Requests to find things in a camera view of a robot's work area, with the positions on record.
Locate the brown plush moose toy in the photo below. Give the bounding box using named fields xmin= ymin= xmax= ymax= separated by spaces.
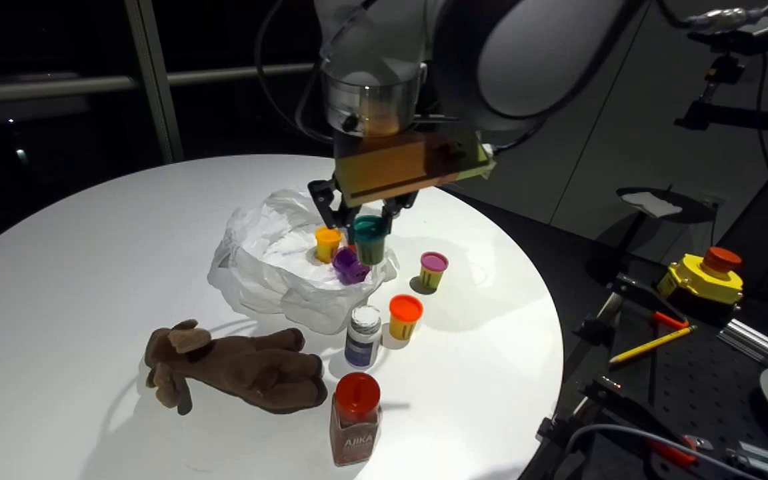
xmin=142 ymin=318 xmax=332 ymax=418

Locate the dough tub with pink lid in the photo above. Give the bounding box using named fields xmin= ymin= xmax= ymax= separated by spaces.
xmin=416 ymin=247 xmax=450 ymax=296

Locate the yellow emergency stop button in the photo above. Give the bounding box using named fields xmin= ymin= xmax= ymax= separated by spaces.
xmin=656 ymin=246 xmax=746 ymax=310

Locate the glossy wrist camera box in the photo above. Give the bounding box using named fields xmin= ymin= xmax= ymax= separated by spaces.
xmin=332 ymin=124 xmax=500 ymax=210

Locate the cable with metal connector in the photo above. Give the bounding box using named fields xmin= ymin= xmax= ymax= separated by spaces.
xmin=660 ymin=0 xmax=768 ymax=28

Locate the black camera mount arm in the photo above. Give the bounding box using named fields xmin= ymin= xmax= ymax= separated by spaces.
xmin=672 ymin=51 xmax=768 ymax=139

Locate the grey cable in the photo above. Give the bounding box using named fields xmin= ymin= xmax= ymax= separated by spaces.
xmin=561 ymin=418 xmax=768 ymax=480

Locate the dough tub with teal lid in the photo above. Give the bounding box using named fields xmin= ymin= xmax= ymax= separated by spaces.
xmin=350 ymin=214 xmax=394 ymax=270

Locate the spice jar with red lid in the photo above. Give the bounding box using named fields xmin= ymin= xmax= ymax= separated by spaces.
xmin=328 ymin=371 xmax=384 ymax=470

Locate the translucent white plastic bag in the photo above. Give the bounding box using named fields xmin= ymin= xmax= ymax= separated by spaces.
xmin=205 ymin=186 xmax=404 ymax=338

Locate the red handled tool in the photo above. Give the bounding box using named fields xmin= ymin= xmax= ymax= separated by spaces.
xmin=648 ymin=306 xmax=694 ymax=332

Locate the purple dough tub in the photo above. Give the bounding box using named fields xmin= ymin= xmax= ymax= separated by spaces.
xmin=332 ymin=246 xmax=370 ymax=287

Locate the dough tub with yellow lid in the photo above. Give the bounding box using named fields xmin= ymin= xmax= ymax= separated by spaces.
xmin=313 ymin=224 xmax=348 ymax=263

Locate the black perforated breadboard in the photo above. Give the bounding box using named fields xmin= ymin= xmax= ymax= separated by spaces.
xmin=561 ymin=263 xmax=768 ymax=480

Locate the light grey window post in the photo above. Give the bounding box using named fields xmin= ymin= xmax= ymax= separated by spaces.
xmin=122 ymin=0 xmax=185 ymax=164

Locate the small bottle with white cap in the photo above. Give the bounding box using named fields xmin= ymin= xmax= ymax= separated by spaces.
xmin=342 ymin=303 xmax=384 ymax=371

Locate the dough tub with orange lid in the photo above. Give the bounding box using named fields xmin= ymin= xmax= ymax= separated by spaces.
xmin=388 ymin=294 xmax=426 ymax=344

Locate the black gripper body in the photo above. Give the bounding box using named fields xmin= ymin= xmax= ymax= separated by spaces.
xmin=317 ymin=58 xmax=432 ymax=142

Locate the grey horizontal window railing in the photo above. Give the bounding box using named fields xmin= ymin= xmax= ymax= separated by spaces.
xmin=0 ymin=58 xmax=321 ymax=108

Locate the yellow pencil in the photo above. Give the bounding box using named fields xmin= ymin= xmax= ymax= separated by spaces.
xmin=606 ymin=322 xmax=697 ymax=368

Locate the black camera on stand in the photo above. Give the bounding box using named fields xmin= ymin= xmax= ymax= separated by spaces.
xmin=686 ymin=14 xmax=768 ymax=58

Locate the aluminium profile rail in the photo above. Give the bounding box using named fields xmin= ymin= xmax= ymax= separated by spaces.
xmin=717 ymin=315 xmax=768 ymax=364

